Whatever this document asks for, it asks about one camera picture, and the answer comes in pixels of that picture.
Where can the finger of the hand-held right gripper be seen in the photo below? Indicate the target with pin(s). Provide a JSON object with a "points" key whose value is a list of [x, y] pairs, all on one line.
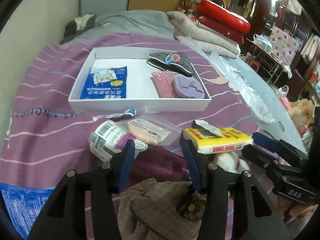
{"points": [[265, 141], [255, 156]]}

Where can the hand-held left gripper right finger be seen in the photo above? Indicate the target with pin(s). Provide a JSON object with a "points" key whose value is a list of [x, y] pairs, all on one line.
{"points": [[193, 165]]}

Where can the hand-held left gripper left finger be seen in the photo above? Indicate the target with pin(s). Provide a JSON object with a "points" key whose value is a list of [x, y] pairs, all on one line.
{"points": [[126, 162]]}

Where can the white plush toy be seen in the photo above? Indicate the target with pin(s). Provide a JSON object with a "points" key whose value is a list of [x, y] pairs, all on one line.
{"points": [[230, 161]]}

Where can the yellow tissue pack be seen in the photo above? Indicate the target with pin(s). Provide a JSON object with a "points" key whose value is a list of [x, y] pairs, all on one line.
{"points": [[225, 136]]}

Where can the beige plaid eye mask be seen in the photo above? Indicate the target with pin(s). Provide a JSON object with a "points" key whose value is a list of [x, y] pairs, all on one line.
{"points": [[155, 205]]}

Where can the blue packet with dog print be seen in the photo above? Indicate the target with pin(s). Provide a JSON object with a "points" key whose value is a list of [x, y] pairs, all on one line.
{"points": [[105, 90]]}

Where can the white cardboard box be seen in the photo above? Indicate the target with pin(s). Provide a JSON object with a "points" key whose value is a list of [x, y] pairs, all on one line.
{"points": [[140, 67]]}

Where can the grey plaid eye mask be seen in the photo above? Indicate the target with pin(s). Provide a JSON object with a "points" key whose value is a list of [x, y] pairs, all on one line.
{"points": [[160, 57]]}

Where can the blue packet with white text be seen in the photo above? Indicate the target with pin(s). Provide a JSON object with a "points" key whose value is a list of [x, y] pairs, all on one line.
{"points": [[22, 205]]}

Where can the purple white bottle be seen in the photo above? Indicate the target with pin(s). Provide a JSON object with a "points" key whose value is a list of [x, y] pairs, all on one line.
{"points": [[110, 140]]}

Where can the clear bag of beige puffs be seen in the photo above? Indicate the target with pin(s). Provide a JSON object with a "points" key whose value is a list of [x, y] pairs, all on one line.
{"points": [[147, 130]]}

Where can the golden dog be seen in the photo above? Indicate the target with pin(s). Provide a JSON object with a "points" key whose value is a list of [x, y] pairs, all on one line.
{"points": [[302, 110]]}

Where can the small white blue wrapper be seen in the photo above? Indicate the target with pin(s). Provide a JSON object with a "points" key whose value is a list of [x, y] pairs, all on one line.
{"points": [[127, 112]]}

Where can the clear plastic bag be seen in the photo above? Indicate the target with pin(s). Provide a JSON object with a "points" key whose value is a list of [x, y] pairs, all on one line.
{"points": [[240, 87]]}

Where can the pink stool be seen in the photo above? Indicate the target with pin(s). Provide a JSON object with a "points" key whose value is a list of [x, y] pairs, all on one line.
{"points": [[253, 65]]}

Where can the purple silicone pad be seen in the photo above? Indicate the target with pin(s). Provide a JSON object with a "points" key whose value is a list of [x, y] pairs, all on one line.
{"points": [[190, 87]]}

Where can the metal rack table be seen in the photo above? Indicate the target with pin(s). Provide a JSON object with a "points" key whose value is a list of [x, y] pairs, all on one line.
{"points": [[270, 62]]}

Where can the pink glitter pouch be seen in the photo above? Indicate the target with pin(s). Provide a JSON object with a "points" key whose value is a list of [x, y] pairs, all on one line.
{"points": [[162, 82]]}

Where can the pink patterned box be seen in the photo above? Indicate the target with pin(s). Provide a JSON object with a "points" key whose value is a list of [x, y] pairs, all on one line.
{"points": [[285, 42]]}

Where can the white plastic bag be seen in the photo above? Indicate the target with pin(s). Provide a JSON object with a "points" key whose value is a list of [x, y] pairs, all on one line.
{"points": [[260, 40]]}

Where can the purple striped bedsheet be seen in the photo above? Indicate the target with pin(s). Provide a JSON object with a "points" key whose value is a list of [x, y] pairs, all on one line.
{"points": [[50, 80]]}

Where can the dark wooden cabinet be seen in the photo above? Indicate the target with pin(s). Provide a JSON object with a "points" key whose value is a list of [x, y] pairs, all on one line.
{"points": [[260, 7]]}

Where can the grey blanket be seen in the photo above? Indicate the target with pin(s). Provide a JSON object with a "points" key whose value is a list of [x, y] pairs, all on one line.
{"points": [[130, 22]]}

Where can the dark fuzzy cloth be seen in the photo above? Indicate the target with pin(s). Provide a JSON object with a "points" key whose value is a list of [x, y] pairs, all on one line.
{"points": [[80, 23]]}

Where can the floral blanket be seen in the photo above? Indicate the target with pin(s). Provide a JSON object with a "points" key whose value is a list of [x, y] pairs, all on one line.
{"points": [[187, 3]]}

